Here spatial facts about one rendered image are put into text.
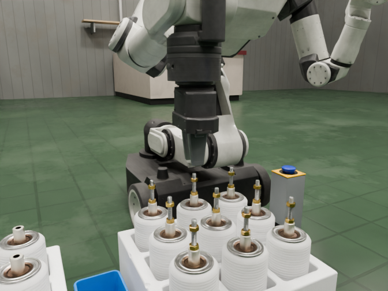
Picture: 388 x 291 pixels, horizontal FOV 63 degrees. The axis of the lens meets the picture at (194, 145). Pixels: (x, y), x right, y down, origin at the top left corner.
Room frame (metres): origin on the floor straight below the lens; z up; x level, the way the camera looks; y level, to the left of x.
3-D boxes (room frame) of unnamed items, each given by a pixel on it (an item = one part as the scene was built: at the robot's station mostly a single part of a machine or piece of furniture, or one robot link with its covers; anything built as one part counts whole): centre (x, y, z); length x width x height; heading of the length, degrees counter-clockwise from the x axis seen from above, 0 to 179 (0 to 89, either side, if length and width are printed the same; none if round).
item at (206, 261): (0.53, 0.00, 0.25); 0.08 x 0.08 x 0.01
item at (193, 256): (0.53, 0.00, 0.26); 0.02 x 0.02 x 0.03
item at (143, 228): (0.74, 0.11, 0.16); 0.10 x 0.10 x 0.18
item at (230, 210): (0.85, -0.11, 0.16); 0.10 x 0.10 x 0.18
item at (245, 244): (0.58, -0.11, 0.26); 0.02 x 0.02 x 0.03
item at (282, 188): (0.89, -0.28, 0.16); 0.07 x 0.07 x 0.31; 27
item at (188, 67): (0.53, 0.00, 0.57); 0.13 x 0.10 x 0.12; 18
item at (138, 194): (1.09, 0.20, 0.10); 0.20 x 0.05 x 0.20; 28
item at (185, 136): (0.55, 0.01, 0.48); 0.03 x 0.02 x 0.06; 108
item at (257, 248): (0.58, -0.11, 0.25); 0.08 x 0.08 x 0.01
